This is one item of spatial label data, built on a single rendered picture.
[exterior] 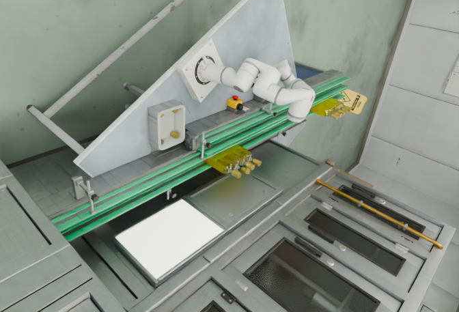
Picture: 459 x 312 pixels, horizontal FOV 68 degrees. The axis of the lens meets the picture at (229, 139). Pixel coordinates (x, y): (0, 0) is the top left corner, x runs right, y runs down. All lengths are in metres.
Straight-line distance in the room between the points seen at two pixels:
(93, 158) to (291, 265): 1.04
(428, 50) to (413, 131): 1.59
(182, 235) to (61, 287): 0.70
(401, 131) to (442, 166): 1.01
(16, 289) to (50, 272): 0.09
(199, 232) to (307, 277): 0.53
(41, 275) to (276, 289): 0.91
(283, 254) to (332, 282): 0.24
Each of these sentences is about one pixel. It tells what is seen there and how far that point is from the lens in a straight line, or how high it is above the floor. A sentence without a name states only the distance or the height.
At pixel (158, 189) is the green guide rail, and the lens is 1.78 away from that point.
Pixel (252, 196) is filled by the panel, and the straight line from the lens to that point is 1.91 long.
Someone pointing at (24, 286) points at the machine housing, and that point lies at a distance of 1.16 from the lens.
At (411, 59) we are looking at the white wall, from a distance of 7.45.
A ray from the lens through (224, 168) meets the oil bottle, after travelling 1.86.
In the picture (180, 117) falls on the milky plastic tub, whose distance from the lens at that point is 1.83.
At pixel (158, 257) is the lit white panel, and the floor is 1.22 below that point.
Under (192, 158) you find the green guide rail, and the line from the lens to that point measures 1.89.
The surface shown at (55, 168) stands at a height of 0.27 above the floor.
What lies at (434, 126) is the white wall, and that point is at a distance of 7.64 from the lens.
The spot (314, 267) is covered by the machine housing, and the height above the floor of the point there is 1.72.
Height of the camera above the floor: 2.07
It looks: 34 degrees down
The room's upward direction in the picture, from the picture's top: 118 degrees clockwise
